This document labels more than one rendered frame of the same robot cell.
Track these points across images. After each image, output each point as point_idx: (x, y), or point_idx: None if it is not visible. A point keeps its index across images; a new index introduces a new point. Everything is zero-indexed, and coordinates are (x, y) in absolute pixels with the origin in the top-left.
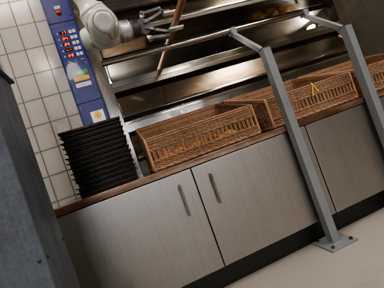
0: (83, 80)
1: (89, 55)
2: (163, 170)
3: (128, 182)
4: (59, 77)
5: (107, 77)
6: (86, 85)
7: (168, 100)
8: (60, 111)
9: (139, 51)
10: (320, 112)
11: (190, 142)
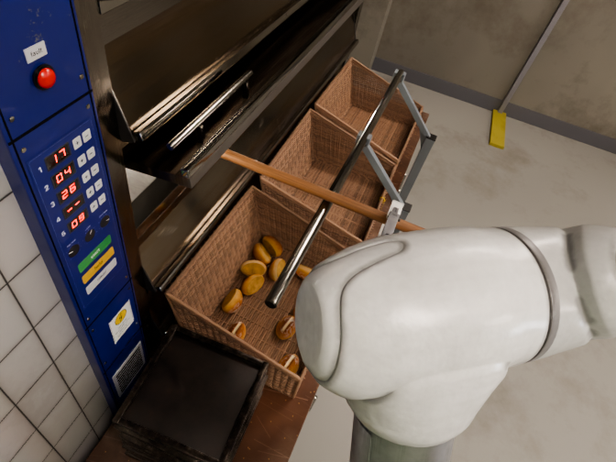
0: (102, 268)
1: None
2: (312, 396)
3: (269, 429)
4: (30, 290)
5: (131, 221)
6: (106, 274)
7: (208, 211)
8: (37, 364)
9: (309, 245)
10: (373, 224)
11: (226, 268)
